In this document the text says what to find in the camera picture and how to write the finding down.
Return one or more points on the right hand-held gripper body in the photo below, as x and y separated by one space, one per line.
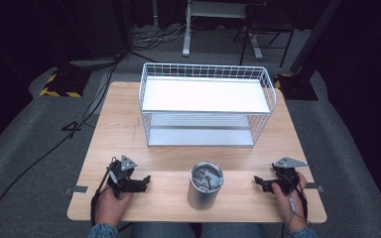
287 175

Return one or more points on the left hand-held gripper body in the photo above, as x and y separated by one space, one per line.
123 178

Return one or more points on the person's left hand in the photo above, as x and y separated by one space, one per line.
110 208

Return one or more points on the person's right hand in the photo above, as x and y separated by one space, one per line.
291 211

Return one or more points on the grey tape strip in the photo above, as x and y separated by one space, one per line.
316 187
78 189

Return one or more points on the silver metal cup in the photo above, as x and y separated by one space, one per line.
205 185

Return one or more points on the black yellow striped stand base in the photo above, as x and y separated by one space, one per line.
296 86
66 82

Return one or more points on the black slanted stand column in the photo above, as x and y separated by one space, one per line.
314 36

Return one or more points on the black metal chair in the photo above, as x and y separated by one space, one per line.
264 20

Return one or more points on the white metal desk frame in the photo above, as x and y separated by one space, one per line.
211 10

